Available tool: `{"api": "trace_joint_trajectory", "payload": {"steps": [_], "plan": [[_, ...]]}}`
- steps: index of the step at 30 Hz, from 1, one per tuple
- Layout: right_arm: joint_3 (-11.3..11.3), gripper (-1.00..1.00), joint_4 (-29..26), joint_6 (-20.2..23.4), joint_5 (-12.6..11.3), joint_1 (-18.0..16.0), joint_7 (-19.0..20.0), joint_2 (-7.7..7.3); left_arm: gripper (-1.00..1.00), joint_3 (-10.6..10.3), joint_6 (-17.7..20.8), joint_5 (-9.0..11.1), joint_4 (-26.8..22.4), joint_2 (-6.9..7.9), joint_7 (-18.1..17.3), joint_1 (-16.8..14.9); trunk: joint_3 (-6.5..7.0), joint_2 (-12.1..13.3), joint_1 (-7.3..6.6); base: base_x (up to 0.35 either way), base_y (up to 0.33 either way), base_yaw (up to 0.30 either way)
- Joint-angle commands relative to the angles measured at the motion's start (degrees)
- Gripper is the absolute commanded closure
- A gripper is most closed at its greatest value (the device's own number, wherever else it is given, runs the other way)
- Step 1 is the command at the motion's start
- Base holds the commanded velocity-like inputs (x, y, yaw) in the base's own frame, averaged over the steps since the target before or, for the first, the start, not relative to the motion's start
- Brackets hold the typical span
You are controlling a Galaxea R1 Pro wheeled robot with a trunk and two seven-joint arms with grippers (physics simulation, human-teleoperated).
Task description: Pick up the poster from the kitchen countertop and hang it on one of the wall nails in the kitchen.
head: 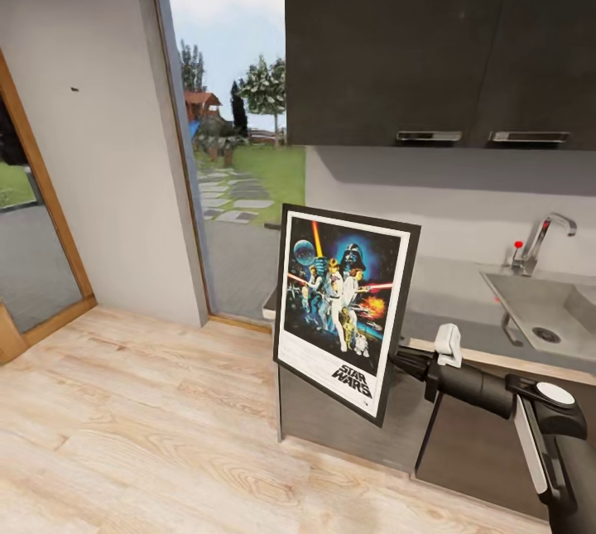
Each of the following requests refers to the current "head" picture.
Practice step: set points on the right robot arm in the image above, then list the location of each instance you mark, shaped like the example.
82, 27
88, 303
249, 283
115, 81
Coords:
550, 424

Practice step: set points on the dishwasher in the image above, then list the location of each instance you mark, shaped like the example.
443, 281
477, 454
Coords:
310, 414

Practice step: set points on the poster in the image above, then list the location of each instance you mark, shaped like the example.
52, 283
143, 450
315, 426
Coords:
343, 283

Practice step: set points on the door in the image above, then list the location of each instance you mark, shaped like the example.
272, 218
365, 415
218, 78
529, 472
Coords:
43, 283

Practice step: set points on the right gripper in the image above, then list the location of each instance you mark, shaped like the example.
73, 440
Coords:
464, 383

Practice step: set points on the drop in sink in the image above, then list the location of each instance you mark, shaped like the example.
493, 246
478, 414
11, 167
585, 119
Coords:
555, 316

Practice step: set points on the cabinet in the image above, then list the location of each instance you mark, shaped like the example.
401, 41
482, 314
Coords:
479, 74

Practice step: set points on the fixed window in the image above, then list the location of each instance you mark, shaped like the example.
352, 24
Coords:
226, 68

